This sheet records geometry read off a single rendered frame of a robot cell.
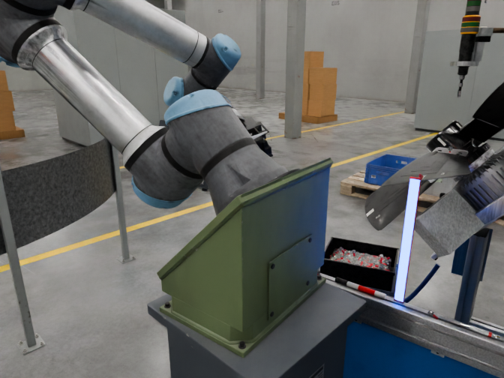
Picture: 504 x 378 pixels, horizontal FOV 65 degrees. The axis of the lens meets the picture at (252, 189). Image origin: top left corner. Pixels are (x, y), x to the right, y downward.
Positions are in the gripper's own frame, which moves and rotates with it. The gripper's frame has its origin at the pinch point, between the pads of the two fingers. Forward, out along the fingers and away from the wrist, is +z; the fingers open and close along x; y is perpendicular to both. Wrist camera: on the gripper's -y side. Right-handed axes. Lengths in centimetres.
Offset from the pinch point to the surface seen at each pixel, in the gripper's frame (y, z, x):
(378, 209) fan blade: 44, -15, 47
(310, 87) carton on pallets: 373, -690, 397
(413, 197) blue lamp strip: 32.6, 10.7, 15.0
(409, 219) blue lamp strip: 30.9, 12.2, 20.0
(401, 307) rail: 23, 21, 40
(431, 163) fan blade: 49, -1, 21
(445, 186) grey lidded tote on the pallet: 227, -147, 227
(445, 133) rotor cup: 65, -12, 23
